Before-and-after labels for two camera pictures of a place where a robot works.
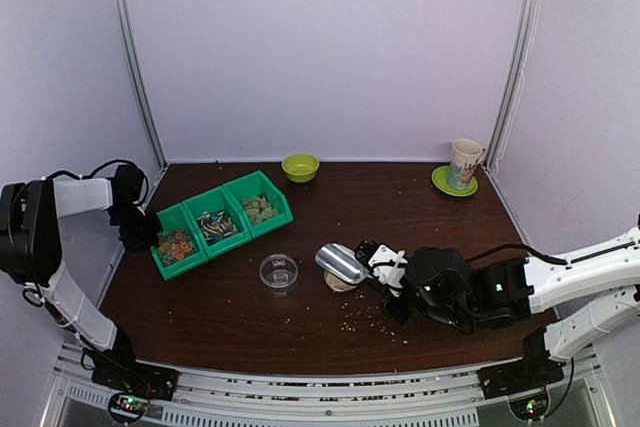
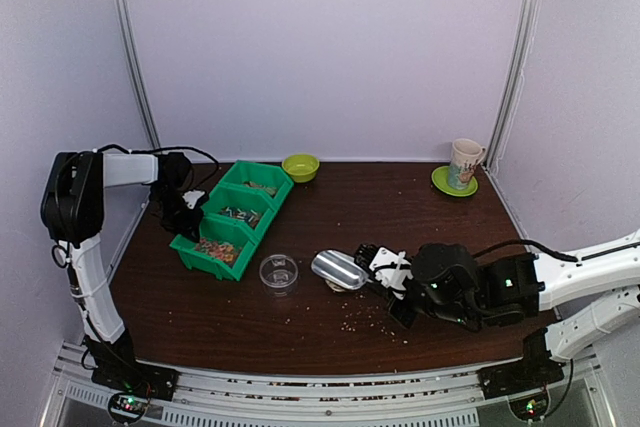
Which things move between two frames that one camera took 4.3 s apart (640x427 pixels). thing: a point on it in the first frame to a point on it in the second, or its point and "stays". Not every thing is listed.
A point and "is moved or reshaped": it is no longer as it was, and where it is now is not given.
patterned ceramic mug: [465, 155] stays
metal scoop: [342, 262] is moved or reshaped
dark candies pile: [216, 225] to [250, 216]
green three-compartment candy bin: [218, 221] is moved or reshaped
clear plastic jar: [278, 275] stays
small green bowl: [300, 167] stays
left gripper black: [148, 241] to [191, 225]
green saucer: [440, 179] stays
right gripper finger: [365, 251] stays
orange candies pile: [174, 245] to [222, 251]
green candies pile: [259, 209] to [271, 190]
